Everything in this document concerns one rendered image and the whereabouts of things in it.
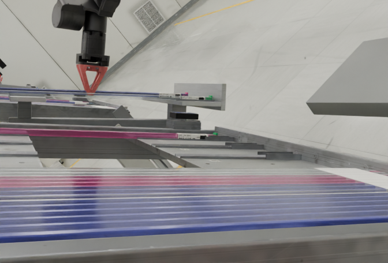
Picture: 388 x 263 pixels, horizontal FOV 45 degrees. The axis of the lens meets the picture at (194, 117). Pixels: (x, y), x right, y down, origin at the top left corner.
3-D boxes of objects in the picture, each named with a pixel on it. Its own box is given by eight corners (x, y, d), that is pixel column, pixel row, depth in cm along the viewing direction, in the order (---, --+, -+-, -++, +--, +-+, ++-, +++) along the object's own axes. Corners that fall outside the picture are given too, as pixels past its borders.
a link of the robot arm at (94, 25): (112, 8, 114) (101, 10, 119) (85, 3, 110) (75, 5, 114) (109, 37, 115) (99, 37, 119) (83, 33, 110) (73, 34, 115)
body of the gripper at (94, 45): (82, 60, 110) (84, 29, 109) (75, 60, 119) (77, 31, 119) (109, 63, 112) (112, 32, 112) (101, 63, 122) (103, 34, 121)
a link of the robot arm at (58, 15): (120, -3, 109) (107, -19, 114) (73, -12, 102) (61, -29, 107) (104, 42, 114) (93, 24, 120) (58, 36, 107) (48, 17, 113)
